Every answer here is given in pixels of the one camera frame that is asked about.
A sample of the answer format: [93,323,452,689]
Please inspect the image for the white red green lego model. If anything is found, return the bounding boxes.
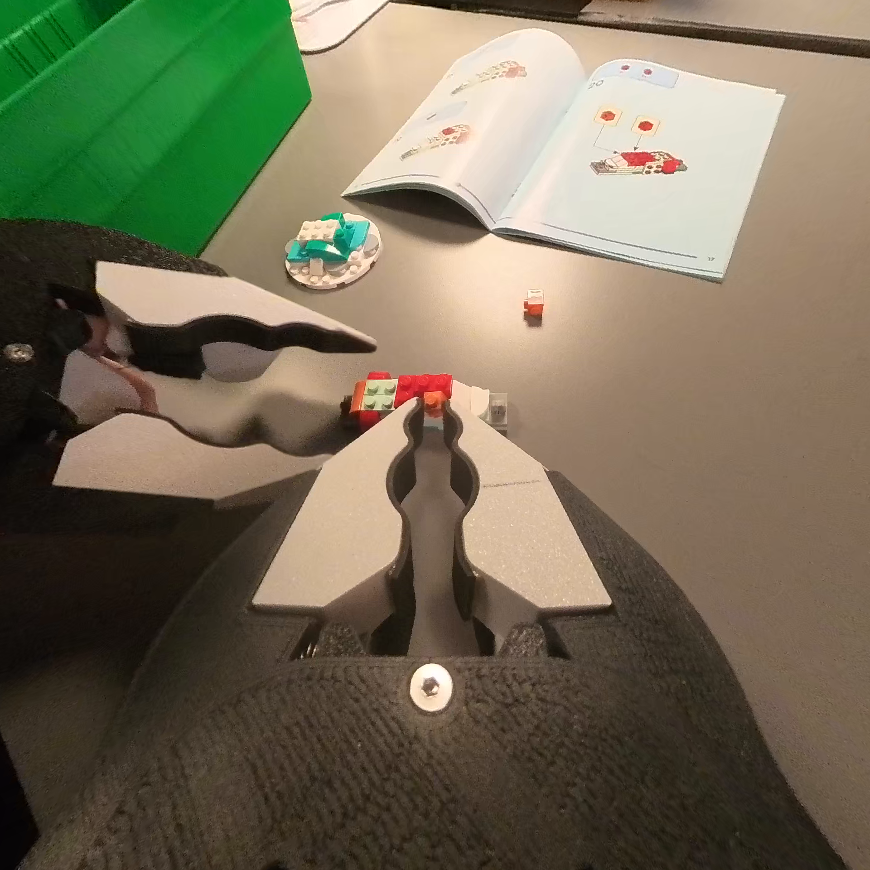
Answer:
[340,370,511,437]

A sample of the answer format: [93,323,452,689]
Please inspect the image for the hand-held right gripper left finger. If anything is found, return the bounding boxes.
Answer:
[251,397,425,617]

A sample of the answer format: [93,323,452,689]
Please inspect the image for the round white and teal lego base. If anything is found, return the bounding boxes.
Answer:
[283,211,383,292]

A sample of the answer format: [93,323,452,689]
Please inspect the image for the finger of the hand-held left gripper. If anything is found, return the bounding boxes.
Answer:
[53,391,356,511]
[95,261,378,379]

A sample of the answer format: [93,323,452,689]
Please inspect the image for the open light blue instruction booklet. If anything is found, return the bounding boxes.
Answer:
[340,29,788,282]

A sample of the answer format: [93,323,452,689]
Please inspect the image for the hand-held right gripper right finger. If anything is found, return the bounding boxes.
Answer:
[442,401,613,634]

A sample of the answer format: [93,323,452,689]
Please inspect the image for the person's left hand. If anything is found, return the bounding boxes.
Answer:
[82,318,162,413]

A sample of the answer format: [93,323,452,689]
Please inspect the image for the wooden book stand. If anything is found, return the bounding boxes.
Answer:
[289,0,390,54]

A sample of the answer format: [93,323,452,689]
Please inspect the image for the green plastic bins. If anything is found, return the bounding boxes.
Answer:
[0,0,313,258]

